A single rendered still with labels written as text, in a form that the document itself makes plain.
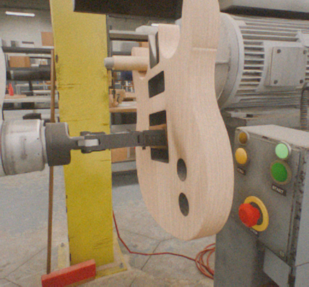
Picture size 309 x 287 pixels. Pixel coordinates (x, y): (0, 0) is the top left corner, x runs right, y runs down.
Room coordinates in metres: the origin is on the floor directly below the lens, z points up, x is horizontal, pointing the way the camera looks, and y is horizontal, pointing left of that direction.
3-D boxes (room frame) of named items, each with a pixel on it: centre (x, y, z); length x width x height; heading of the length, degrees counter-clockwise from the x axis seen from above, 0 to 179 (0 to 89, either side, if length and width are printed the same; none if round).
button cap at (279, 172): (0.39, -0.20, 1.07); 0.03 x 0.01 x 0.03; 20
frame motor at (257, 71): (0.75, -0.29, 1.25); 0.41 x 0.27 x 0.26; 110
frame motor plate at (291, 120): (0.78, -0.35, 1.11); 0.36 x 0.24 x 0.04; 110
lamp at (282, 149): (0.39, -0.20, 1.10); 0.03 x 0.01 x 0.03; 20
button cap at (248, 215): (0.43, -0.18, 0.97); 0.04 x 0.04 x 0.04; 20
